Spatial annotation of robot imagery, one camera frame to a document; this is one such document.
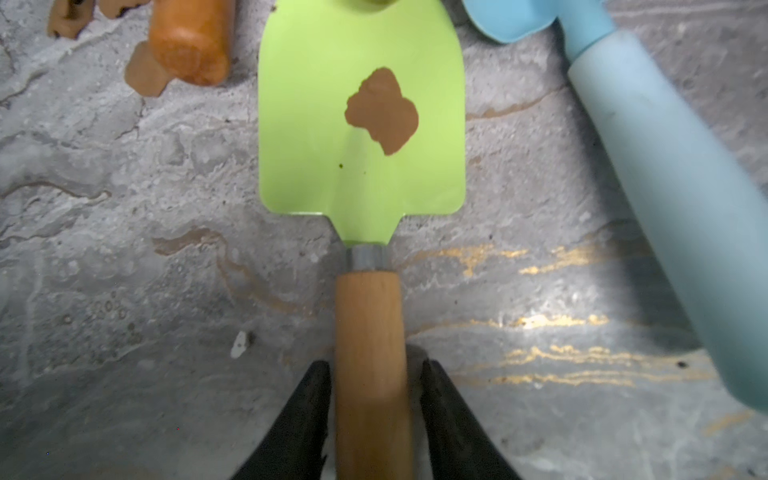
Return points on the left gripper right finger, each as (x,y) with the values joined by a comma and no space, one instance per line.
(459,447)

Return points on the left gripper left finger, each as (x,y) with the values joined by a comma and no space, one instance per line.
(293,446)

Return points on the yellow square trowel wooden handle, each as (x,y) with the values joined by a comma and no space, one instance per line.
(192,39)

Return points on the light green square trowel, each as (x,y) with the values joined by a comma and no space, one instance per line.
(361,109)

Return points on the light blue trowel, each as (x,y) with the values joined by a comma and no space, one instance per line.
(704,218)

